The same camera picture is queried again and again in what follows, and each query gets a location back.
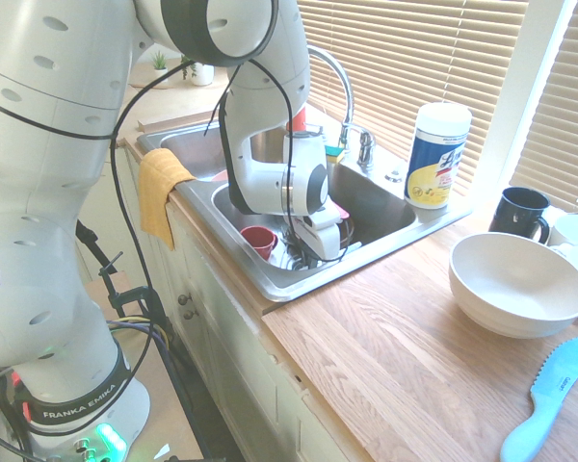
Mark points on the pink dish scraper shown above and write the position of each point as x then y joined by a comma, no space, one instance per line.
340,210

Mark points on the stainless steel sink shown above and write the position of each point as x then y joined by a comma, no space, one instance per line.
380,212

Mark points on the red mug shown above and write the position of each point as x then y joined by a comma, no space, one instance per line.
260,239

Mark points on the potted plant white pot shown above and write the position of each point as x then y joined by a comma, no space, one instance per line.
200,69

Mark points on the wooden cutting board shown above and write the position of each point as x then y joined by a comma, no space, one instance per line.
178,120

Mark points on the orange red cup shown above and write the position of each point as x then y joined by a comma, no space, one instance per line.
299,119

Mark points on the light blue serrated knife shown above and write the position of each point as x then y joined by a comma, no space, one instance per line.
554,390

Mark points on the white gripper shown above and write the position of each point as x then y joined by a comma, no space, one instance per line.
325,240

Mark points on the cream kitchen cabinet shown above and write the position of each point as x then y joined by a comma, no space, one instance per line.
231,346

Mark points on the large white bowl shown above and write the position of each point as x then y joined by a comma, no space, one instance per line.
515,284

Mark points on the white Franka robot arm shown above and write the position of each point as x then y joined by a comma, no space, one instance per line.
29,192

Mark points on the small potted plant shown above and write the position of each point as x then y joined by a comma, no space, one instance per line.
159,65

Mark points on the yellow green sponge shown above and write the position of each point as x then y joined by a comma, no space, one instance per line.
336,153

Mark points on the round cabinet knob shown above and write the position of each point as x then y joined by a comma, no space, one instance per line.
190,315
187,298

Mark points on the pink plate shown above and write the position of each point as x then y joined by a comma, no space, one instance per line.
220,176

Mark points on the Lysol wipes canister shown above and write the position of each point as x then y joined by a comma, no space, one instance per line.
436,159

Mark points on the narrow beige window blinds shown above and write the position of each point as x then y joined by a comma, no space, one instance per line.
559,120

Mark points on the wide beige window blinds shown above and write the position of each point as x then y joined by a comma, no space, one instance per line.
414,58

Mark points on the chrome gooseneck faucet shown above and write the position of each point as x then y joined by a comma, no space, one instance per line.
347,96

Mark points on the chrome sink hole cap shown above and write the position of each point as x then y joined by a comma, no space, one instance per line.
394,176

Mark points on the black mug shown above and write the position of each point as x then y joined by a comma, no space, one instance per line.
517,212

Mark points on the yellow dish towel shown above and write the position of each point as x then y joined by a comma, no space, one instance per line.
156,192

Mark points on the white mug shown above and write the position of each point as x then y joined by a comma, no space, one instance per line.
575,231

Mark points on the black metal clamp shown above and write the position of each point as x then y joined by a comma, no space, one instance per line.
120,289

